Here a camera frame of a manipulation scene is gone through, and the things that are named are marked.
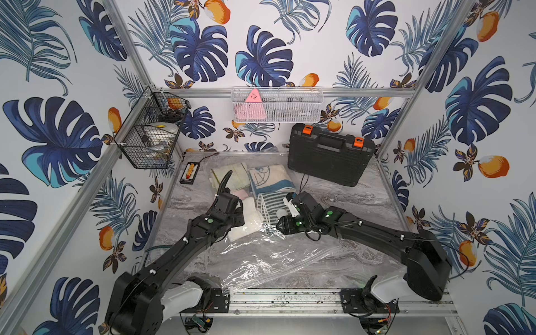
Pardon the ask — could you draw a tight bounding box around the cream striped towel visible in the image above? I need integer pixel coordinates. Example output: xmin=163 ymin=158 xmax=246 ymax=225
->
xmin=209 ymin=163 xmax=251 ymax=191

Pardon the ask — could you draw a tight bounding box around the blue white patterned towel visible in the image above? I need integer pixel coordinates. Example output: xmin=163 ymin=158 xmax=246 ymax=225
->
xmin=248 ymin=165 xmax=296 ymax=197

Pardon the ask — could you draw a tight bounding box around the clear plastic vacuum bag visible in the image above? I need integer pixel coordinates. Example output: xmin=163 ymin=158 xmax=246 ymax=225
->
xmin=200 ymin=158 xmax=348 ymax=294

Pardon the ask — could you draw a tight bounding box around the pink towel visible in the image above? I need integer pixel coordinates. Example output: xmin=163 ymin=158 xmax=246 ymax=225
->
xmin=233 ymin=189 xmax=250 ymax=200

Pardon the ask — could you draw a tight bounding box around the black white striped towel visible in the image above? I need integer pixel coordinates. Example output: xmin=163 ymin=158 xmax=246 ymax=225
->
xmin=256 ymin=193 xmax=290 ymax=226

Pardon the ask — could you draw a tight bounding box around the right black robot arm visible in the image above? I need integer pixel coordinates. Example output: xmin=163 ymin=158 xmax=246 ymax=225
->
xmin=276 ymin=192 xmax=452 ymax=303

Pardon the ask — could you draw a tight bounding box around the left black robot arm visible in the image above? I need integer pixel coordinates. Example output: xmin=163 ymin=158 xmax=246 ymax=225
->
xmin=105 ymin=192 xmax=244 ymax=334

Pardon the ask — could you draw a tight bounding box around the small black battery box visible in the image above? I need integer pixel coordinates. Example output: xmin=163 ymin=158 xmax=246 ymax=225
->
xmin=180 ymin=162 xmax=200 ymax=185

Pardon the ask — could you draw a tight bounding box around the black plastic tool case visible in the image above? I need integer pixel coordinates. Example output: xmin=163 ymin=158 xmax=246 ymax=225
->
xmin=288 ymin=124 xmax=375 ymax=187

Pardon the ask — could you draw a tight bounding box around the pink triangular object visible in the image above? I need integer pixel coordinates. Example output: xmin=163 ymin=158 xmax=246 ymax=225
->
xmin=234 ymin=89 xmax=267 ymax=123

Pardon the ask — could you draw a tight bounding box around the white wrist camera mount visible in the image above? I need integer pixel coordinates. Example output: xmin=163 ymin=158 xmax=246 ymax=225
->
xmin=276 ymin=197 xmax=301 ymax=219

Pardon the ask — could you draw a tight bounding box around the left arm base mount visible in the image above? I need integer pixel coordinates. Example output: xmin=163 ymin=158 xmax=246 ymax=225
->
xmin=177 ymin=276 xmax=230 ymax=314

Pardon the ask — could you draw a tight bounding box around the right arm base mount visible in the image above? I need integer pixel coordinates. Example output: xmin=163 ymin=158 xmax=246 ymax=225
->
xmin=340 ymin=275 xmax=400 ymax=317

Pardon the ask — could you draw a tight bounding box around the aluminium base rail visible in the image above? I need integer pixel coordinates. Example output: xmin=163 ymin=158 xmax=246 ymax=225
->
xmin=114 ymin=287 xmax=459 ymax=318

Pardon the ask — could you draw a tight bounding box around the black wire basket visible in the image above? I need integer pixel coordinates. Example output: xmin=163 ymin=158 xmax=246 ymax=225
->
xmin=113 ymin=87 xmax=191 ymax=170

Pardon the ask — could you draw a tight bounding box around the clear mesh wall tray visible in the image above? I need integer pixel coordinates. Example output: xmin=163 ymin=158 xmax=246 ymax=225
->
xmin=230 ymin=87 xmax=324 ymax=124

